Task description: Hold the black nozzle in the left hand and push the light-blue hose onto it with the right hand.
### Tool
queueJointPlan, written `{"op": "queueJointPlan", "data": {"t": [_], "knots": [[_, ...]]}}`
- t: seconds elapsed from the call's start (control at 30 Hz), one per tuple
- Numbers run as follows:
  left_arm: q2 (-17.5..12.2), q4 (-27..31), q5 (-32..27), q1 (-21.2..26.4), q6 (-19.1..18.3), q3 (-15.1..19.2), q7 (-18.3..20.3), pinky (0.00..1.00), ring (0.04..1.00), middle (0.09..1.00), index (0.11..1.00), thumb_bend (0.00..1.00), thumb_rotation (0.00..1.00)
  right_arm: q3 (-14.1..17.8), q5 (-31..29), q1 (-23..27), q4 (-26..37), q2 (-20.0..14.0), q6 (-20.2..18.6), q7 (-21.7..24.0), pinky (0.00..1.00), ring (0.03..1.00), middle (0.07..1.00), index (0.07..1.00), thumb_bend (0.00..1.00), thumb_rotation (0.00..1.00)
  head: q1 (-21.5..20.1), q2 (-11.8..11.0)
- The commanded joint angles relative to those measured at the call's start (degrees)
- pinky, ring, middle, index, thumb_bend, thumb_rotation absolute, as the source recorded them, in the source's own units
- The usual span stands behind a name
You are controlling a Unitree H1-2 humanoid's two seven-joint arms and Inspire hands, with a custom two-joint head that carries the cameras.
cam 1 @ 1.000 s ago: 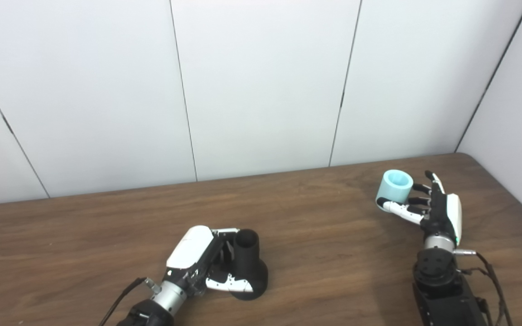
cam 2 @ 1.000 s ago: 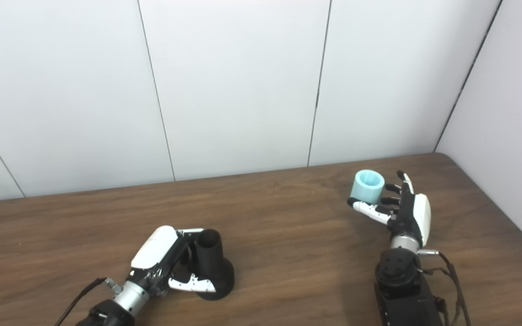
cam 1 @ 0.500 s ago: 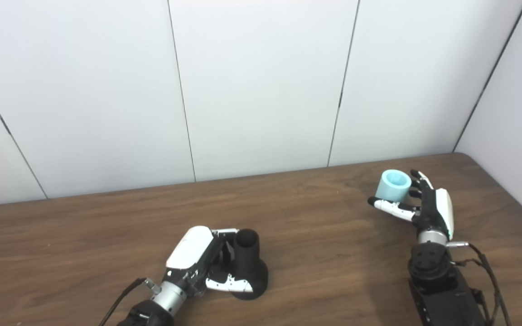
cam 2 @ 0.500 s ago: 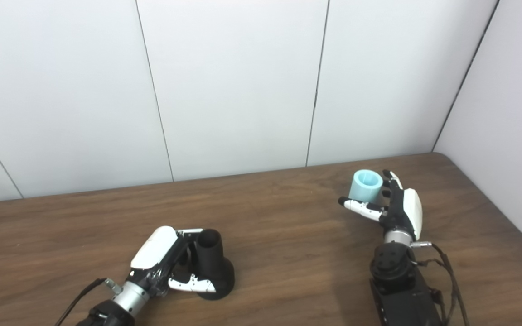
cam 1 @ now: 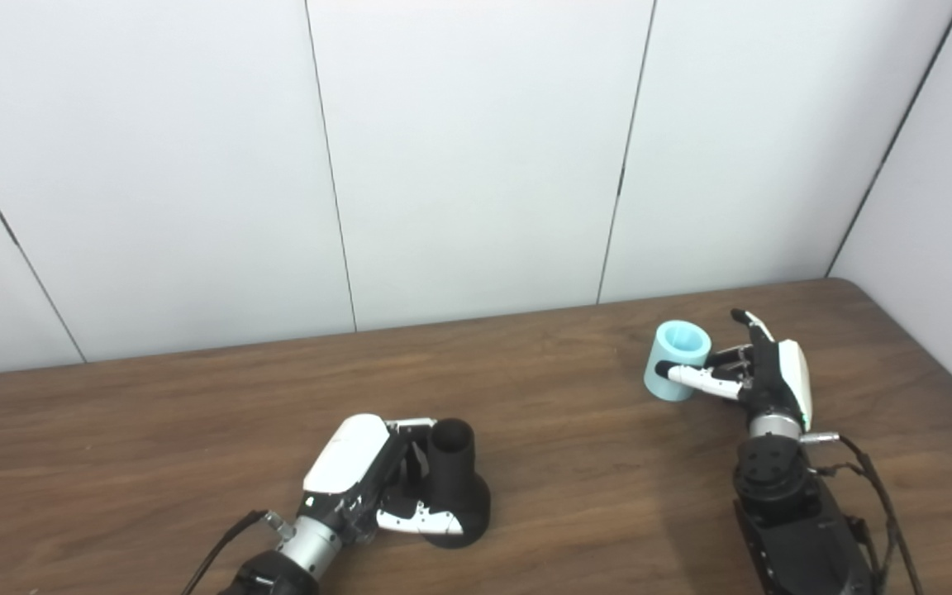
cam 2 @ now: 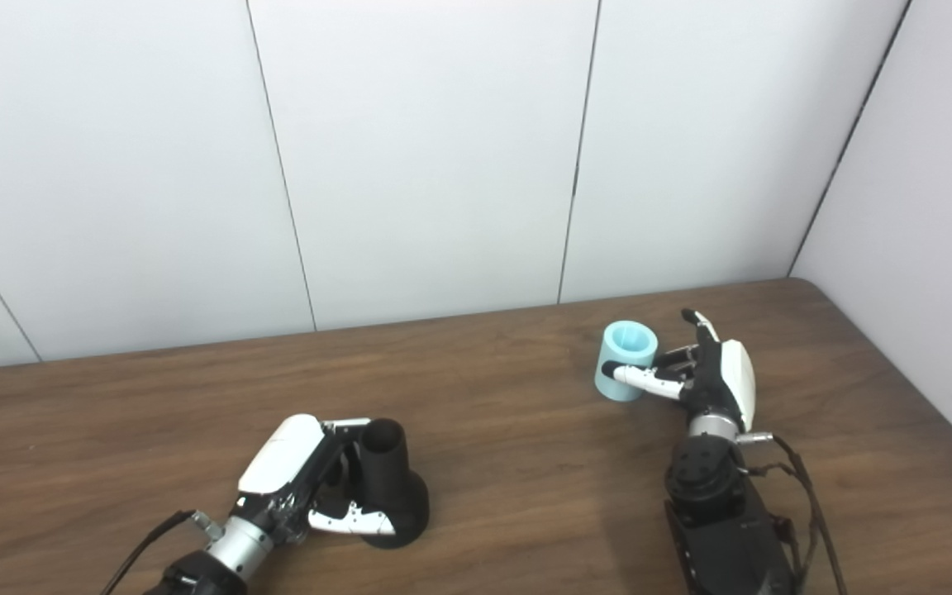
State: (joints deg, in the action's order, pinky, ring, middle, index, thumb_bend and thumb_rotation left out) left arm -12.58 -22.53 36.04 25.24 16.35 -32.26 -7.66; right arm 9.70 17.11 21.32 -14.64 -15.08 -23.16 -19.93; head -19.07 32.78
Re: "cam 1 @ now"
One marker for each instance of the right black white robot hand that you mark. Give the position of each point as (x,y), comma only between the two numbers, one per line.
(769,380)

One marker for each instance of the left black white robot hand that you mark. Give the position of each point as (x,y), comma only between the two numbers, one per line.
(348,454)

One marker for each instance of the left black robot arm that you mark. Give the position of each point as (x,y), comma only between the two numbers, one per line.
(286,566)

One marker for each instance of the black funnel-shaped nozzle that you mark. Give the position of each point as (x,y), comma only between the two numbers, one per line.
(455,487)

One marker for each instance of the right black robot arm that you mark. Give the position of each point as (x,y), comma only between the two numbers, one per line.
(790,521)

